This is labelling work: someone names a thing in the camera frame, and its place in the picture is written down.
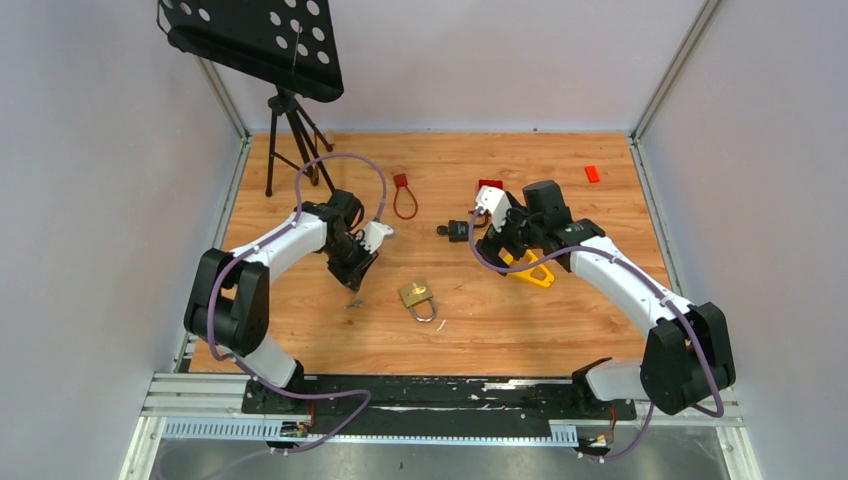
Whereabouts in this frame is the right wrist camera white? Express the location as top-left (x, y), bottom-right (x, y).
top-left (475, 186), bottom-right (511, 231)

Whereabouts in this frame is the yellow triangular plastic piece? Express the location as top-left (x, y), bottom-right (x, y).
top-left (500, 250), bottom-right (555, 288)

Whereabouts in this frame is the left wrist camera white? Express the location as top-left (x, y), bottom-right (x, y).
top-left (359, 220), bottom-right (396, 254)

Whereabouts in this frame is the black padlock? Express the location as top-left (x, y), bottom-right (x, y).
top-left (436, 217), bottom-right (489, 243)

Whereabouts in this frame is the purple cable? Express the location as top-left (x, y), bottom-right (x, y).
top-left (153, 152), bottom-right (389, 465)
top-left (467, 206), bottom-right (725, 463)

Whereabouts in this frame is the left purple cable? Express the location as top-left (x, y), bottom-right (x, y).
top-left (153, 152), bottom-right (389, 465)

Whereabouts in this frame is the red cable lock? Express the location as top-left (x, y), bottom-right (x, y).
top-left (392, 173), bottom-right (419, 221)

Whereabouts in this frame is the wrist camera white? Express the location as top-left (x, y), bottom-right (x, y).
top-left (359, 220), bottom-right (396, 254)
top-left (475, 186), bottom-right (511, 231)

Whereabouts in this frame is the brass padlock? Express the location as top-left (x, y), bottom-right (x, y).
top-left (398, 280), bottom-right (438, 323)

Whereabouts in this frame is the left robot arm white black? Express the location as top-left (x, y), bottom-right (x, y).
top-left (183, 190), bottom-right (395, 413)

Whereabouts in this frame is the red toy brick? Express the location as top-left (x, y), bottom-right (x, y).
top-left (478, 179), bottom-right (504, 190)

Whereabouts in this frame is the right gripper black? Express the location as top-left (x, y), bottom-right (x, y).
top-left (475, 196), bottom-right (544, 276)

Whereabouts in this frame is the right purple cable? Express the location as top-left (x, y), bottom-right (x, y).
top-left (467, 206), bottom-right (725, 463)

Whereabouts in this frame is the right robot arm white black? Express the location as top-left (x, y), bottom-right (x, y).
top-left (472, 180), bottom-right (736, 418)

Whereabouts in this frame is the black music stand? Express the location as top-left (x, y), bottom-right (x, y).
top-left (156, 0), bottom-right (344, 189)

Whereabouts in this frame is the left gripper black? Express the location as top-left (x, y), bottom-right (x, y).
top-left (325, 235), bottom-right (381, 294)

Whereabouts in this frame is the small red block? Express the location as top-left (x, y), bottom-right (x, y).
top-left (585, 165), bottom-right (601, 183)

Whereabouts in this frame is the slotted cable duct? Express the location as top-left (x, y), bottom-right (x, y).
top-left (162, 418), bottom-right (580, 446)

